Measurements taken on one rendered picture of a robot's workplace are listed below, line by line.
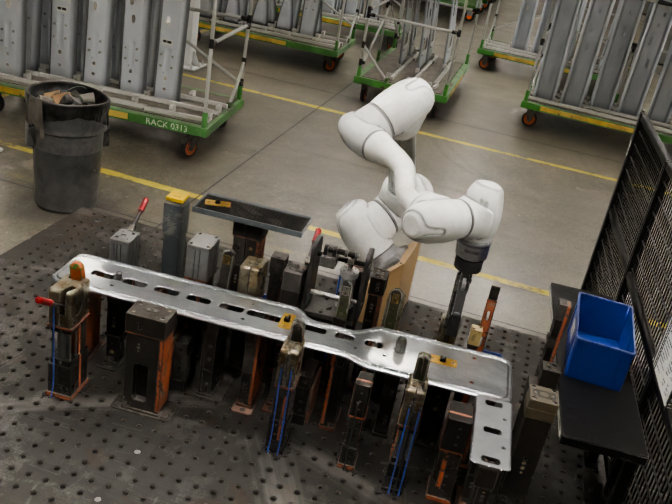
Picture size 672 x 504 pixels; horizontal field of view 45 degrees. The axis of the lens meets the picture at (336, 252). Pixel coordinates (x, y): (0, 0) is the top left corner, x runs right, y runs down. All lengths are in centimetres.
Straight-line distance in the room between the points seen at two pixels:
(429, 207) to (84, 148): 339
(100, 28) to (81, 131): 190
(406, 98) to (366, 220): 62
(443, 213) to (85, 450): 115
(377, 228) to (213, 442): 106
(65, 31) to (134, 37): 57
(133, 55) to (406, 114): 442
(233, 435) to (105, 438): 36
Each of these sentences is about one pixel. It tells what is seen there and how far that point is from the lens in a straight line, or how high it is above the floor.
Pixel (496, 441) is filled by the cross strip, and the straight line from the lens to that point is 211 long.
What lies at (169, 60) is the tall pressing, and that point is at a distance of 660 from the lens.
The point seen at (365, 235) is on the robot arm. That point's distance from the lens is 296.
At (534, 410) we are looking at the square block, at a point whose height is 103.
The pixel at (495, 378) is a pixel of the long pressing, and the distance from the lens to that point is 234.
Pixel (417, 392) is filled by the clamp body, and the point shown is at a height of 104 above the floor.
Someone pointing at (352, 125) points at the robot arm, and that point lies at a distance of 248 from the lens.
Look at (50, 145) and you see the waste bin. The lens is 510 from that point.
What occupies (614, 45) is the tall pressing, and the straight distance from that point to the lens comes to 926.
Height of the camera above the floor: 223
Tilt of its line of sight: 26 degrees down
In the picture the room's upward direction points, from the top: 10 degrees clockwise
